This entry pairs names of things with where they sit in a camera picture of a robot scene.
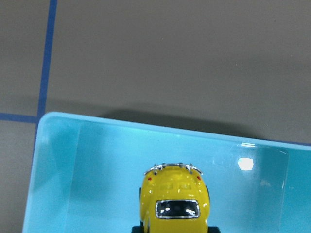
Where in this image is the light blue plastic bin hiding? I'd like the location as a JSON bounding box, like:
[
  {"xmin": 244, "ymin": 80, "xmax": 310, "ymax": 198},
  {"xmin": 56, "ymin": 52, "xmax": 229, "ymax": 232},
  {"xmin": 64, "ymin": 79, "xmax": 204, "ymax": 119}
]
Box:
[{"xmin": 22, "ymin": 112, "xmax": 311, "ymax": 233}]

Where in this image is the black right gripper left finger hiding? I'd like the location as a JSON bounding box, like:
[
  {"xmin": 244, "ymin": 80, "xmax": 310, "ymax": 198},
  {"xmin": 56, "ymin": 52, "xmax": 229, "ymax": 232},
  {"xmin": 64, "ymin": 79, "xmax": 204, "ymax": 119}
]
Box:
[{"xmin": 131, "ymin": 226, "xmax": 144, "ymax": 233}]

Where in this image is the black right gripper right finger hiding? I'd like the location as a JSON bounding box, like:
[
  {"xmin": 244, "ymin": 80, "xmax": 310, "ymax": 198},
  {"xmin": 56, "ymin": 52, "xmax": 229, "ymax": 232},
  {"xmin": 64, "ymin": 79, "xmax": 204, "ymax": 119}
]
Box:
[{"xmin": 208, "ymin": 226, "xmax": 221, "ymax": 233}]

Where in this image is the yellow beetle toy car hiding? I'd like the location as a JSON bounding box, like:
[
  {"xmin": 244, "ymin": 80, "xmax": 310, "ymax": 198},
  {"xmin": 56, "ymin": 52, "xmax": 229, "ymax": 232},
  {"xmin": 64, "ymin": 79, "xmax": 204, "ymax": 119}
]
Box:
[{"xmin": 139, "ymin": 163, "xmax": 210, "ymax": 233}]

